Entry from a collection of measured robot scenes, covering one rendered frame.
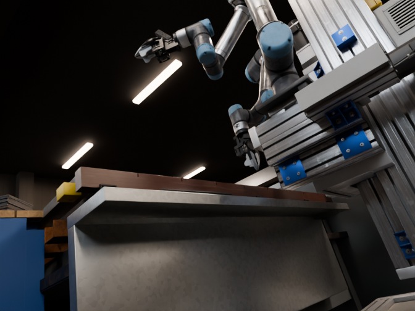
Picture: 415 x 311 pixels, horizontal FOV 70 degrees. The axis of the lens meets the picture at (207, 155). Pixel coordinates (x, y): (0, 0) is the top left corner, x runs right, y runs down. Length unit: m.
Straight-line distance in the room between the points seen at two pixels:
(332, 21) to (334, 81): 0.53
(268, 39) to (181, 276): 0.84
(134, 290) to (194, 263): 0.21
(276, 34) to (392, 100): 0.48
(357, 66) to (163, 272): 0.79
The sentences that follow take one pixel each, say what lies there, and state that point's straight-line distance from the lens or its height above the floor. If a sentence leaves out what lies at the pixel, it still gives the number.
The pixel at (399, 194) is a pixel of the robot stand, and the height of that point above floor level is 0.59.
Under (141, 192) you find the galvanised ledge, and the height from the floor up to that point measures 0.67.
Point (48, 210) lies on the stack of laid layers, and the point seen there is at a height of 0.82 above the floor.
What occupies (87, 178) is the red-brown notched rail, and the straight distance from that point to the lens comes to 0.88.
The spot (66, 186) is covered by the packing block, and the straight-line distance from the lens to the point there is 0.94.
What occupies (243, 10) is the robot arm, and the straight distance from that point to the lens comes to 1.52.
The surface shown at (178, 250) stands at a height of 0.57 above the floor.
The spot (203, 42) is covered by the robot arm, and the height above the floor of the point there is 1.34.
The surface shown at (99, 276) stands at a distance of 0.77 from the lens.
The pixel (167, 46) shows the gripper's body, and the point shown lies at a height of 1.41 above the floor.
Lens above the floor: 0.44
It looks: 24 degrees up
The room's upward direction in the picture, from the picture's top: 14 degrees counter-clockwise
